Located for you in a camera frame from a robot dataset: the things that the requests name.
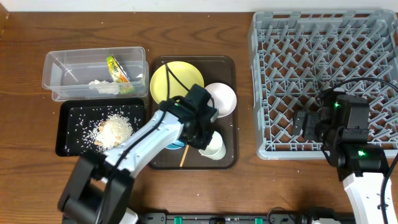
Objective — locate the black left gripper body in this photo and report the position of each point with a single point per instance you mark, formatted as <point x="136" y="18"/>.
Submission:
<point x="201" y="137"/>

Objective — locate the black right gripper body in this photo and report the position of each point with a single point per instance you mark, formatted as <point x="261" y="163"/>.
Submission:
<point x="317" y="129"/>

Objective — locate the pink bowl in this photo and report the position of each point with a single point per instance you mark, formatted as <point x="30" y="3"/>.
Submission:
<point x="224" y="97"/>

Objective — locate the light blue bowl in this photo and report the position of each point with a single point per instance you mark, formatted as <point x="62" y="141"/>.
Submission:
<point x="176" y="145"/>

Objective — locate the pale green cup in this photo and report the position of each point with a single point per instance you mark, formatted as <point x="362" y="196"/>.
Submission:
<point x="216" y="149"/>

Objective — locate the green pandan cake wrapper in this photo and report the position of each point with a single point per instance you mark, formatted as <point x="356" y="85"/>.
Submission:
<point x="119" y="75"/>

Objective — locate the pile of white rice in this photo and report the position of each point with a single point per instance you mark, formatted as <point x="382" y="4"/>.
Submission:
<point x="99" y="128"/>

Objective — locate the white tissue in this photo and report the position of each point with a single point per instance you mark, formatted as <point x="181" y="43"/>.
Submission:
<point x="104" y="87"/>

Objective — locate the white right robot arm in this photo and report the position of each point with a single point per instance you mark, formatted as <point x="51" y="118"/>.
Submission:
<point x="342" y="127"/>

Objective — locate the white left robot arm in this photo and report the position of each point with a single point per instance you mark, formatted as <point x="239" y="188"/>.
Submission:
<point x="100" y="186"/>

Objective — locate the grey plastic dishwasher rack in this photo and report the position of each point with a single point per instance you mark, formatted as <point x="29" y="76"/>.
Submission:
<point x="294" y="55"/>

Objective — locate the black food waste tray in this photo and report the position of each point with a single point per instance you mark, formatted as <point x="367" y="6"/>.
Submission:
<point x="68" y="105"/>

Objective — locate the clear plastic waste bin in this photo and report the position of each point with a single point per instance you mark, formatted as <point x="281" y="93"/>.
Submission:
<point x="67" y="73"/>

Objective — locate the yellow plate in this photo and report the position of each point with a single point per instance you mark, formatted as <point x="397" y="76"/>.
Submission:
<point x="177" y="77"/>

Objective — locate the dark brown serving tray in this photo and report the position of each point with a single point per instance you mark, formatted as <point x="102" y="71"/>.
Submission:
<point x="219" y="69"/>

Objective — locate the left wooden chopstick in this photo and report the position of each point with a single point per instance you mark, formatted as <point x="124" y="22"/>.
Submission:
<point x="184" y="155"/>

